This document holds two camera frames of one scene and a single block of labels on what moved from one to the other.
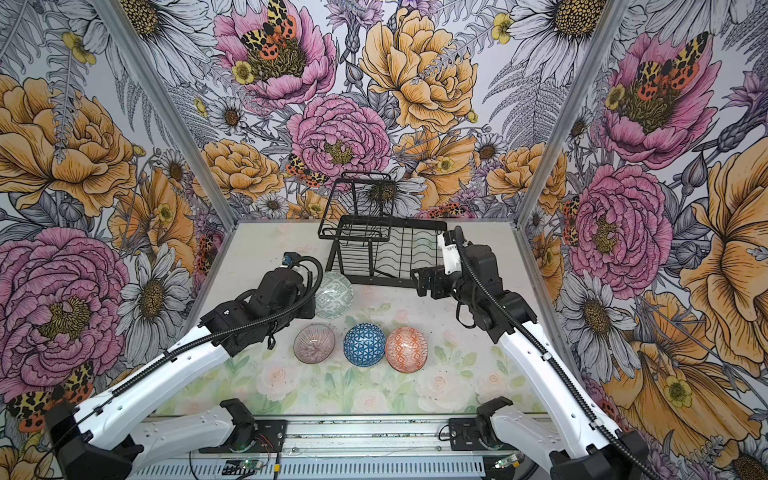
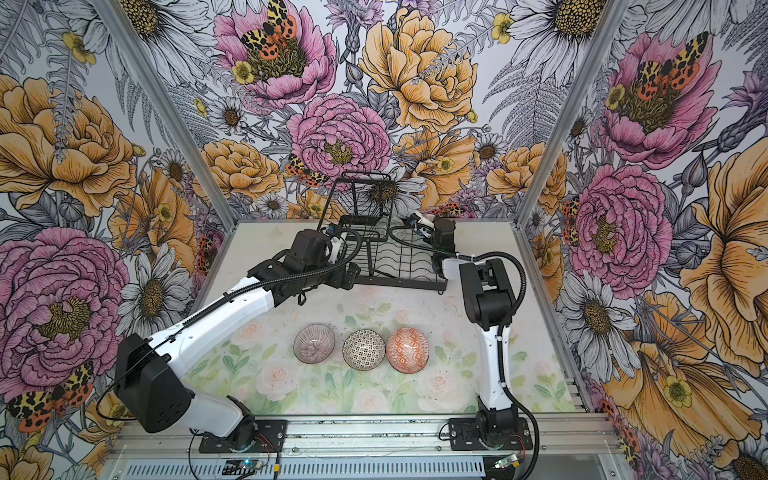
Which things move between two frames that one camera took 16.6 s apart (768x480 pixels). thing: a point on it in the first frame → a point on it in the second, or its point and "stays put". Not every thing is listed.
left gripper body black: [302, 308] → [329, 274]
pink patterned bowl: [314, 343] stays put
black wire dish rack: [371, 245] stays put
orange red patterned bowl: [406, 349] stays put
